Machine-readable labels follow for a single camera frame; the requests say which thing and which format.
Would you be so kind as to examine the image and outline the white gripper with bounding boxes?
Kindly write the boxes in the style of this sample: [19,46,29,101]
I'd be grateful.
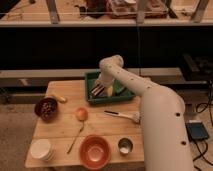
[96,74,114,88]

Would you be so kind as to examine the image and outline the red yellow apple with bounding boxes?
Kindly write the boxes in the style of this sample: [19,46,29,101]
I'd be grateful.
[76,108,88,121]

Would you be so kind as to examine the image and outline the green cucumber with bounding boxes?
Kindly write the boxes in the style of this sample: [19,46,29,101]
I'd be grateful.
[115,85,126,96]

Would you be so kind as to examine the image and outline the black foot pedal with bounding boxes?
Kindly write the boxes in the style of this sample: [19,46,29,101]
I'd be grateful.
[186,122,209,141]

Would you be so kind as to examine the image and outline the wooden table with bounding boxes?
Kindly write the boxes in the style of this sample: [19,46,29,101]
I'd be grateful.
[25,80,144,168]

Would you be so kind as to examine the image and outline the black floor cable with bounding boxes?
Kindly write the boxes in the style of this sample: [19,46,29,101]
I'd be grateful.
[191,79,213,171]

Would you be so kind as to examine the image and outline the long metal spoon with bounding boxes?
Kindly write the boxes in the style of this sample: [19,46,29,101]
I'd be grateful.
[67,122,85,154]

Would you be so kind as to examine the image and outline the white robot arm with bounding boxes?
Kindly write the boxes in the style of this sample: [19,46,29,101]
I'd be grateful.
[98,55,194,171]

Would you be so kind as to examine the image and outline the small metal cup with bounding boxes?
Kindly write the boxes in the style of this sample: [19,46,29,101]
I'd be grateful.
[118,138,133,155]

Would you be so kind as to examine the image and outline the orange plastic bowl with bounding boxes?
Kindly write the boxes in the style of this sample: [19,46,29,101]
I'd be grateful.
[79,135,111,170]

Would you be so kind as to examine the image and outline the yellow banana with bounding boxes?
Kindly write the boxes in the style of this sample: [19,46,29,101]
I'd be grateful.
[51,93,67,103]

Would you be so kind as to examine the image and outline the dark bowl of nuts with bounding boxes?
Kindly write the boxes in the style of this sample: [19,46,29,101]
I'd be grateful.
[34,97,58,121]

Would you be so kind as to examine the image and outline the green plastic tray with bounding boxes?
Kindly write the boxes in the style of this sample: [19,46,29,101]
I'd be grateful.
[85,71,135,105]

